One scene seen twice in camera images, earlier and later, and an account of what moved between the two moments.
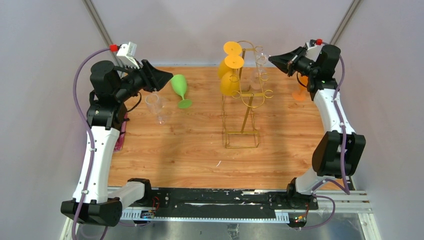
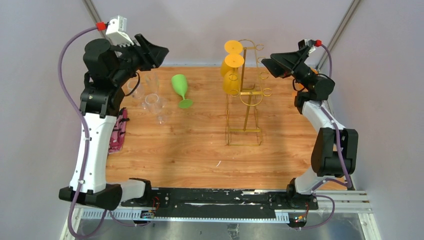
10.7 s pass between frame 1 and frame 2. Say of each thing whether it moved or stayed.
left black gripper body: moved
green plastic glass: stayed
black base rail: stayed
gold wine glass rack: stayed
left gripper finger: moved
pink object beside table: stayed
